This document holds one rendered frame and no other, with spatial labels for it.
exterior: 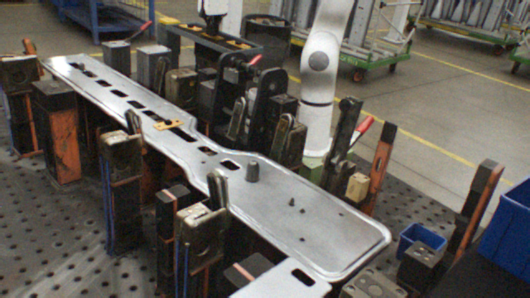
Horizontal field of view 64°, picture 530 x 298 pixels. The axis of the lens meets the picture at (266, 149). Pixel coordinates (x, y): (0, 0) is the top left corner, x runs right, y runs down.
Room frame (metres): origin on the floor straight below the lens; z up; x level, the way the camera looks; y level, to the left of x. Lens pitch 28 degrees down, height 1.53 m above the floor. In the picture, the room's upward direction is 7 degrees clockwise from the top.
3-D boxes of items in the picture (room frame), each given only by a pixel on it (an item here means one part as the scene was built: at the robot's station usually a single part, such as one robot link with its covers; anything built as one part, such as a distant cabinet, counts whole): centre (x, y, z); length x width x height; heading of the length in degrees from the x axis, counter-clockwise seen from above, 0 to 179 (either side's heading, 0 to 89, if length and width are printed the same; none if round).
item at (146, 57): (1.40, 0.42, 0.90); 0.13 x 0.10 x 0.41; 139
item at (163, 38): (1.63, 0.43, 0.92); 0.08 x 0.08 x 0.44; 49
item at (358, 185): (0.80, -0.21, 0.88); 0.04 x 0.04 x 0.36; 49
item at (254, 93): (1.15, 0.07, 0.94); 0.18 x 0.13 x 0.49; 49
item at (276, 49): (4.13, 0.15, 0.36); 0.54 x 0.50 x 0.73; 133
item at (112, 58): (1.57, 0.62, 0.88); 0.11 x 0.10 x 0.36; 139
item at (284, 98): (1.07, -0.03, 0.91); 0.07 x 0.05 x 0.42; 139
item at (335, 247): (1.07, 0.30, 1.00); 1.38 x 0.22 x 0.02; 49
